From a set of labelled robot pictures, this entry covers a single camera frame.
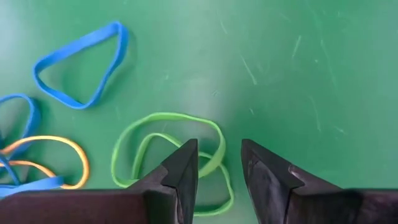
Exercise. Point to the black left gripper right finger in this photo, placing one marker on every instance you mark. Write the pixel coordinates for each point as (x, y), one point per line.
(270, 186)

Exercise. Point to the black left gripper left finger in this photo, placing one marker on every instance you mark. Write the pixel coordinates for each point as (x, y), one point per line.
(174, 186)

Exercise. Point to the blue rubber band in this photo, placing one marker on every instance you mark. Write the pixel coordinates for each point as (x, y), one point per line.
(77, 45)
(37, 185)
(32, 118)

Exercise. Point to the green rubber band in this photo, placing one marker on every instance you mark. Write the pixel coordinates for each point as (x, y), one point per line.
(230, 199)
(130, 127)

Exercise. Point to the yellow rubber band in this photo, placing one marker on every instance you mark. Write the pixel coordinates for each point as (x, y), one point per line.
(84, 161)

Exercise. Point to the green table mat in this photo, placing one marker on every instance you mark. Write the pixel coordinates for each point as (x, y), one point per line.
(280, 77)

